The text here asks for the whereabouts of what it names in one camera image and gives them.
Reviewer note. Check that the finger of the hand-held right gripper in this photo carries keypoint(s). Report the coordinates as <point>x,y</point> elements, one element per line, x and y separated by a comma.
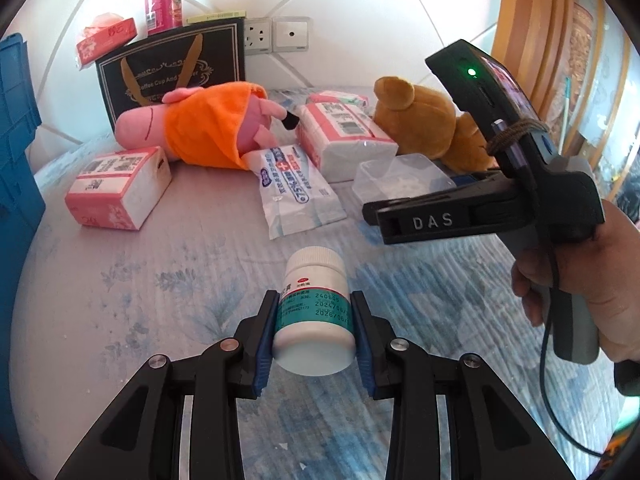
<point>450,215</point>
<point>472,178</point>

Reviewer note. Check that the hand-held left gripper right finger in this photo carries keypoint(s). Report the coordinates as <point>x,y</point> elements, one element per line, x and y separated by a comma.
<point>362,345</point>

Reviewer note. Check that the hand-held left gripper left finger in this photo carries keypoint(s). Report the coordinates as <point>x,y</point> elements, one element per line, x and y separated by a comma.
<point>265,345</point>

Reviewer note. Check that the white medicine bottle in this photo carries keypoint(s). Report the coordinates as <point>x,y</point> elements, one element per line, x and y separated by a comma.
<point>314,320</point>

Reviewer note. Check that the blue plastic crate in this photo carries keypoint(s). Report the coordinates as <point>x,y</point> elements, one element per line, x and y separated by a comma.
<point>15,150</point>

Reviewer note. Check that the person's right hand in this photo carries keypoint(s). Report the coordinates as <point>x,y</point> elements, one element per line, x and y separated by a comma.
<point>610,280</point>

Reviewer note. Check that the clear plastic box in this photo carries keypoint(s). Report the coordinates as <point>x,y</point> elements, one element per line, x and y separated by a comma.
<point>395,177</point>

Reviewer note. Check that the brown bear plush toy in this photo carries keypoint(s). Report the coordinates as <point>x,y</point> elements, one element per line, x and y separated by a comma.
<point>425,115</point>

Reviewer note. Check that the wooden cabinet with patterned panel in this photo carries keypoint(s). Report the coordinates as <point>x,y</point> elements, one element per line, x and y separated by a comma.
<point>575,35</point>

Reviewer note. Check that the pink tissue pack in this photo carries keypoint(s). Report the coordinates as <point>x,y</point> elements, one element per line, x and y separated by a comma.
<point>345,135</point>
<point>115,185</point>
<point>337,98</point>

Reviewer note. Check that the wet wipes packet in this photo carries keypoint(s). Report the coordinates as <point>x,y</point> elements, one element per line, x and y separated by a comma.
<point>295,190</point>

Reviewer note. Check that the pink pig plush toy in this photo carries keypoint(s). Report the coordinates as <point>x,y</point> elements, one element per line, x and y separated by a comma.
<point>200,125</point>

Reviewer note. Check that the black gift bag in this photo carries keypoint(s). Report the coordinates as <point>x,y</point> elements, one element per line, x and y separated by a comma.
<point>150,70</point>

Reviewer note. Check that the flat yellow box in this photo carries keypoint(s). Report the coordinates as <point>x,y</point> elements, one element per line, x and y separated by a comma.
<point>215,16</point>

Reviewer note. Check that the pink tissue box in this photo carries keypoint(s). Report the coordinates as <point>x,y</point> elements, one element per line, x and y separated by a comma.
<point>107,37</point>

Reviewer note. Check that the white wall switch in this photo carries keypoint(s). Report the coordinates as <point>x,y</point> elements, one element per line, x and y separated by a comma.
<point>291,34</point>

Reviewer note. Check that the white wall socket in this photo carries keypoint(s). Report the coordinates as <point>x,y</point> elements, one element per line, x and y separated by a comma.
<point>257,35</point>

